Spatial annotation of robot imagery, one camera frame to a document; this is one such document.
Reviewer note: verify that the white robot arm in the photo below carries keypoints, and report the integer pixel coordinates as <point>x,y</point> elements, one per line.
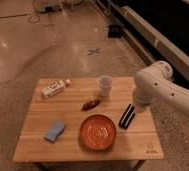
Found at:
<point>154,81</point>

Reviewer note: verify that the orange ceramic plate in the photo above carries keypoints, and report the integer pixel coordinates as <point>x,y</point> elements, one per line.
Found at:
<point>97,132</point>

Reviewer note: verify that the dark red snack packet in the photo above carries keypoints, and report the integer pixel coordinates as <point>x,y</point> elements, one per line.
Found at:
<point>91,104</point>

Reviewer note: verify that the black and white case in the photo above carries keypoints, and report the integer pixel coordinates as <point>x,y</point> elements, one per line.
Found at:
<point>127,116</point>

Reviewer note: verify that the blue sponge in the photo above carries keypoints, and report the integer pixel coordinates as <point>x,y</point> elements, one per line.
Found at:
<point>53,133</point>

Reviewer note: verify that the black box on floor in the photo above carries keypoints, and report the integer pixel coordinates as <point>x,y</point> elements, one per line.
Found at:
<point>114,31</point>

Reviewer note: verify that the wooden folding table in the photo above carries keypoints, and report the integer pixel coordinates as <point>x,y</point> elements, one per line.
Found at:
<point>138,142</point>

